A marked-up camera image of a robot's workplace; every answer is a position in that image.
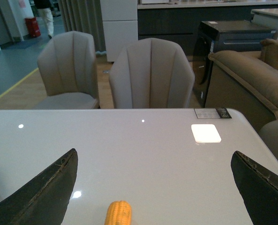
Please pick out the brown sofa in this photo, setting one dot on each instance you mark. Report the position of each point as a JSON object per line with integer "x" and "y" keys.
{"x": 246, "y": 82}

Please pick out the dark kitchen counter cabinet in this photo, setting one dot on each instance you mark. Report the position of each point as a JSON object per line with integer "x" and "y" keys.
{"x": 179, "y": 22}

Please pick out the left beige upholstered chair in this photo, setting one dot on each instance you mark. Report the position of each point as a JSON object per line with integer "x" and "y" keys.
{"x": 68, "y": 68}

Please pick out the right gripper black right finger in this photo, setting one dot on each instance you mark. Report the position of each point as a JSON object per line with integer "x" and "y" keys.
{"x": 258, "y": 188}

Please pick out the grey curtain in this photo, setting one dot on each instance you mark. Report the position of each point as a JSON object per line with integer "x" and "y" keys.
{"x": 84, "y": 16}

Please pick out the table corner label sticker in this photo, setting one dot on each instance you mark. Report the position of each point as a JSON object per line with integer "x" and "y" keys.
{"x": 212, "y": 113}

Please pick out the walking person in background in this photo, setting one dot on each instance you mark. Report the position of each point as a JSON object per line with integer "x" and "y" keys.
{"x": 44, "y": 10}

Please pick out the right beige upholstered chair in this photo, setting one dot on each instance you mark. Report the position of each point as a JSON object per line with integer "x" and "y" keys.
{"x": 151, "y": 73}

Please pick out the black washing machine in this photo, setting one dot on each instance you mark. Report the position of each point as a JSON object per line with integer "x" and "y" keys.
{"x": 215, "y": 36}

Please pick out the yellow corn cob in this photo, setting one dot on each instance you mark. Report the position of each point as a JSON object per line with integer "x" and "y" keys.
{"x": 119, "y": 213}

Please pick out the white refrigerator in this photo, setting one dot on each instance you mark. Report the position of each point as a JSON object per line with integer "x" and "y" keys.
{"x": 120, "y": 25}

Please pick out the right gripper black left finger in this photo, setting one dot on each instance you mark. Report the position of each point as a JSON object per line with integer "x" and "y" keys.
{"x": 44, "y": 199}

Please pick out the beige upholstered chair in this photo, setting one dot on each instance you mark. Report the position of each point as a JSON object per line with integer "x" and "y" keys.
{"x": 151, "y": 73}
{"x": 68, "y": 68}

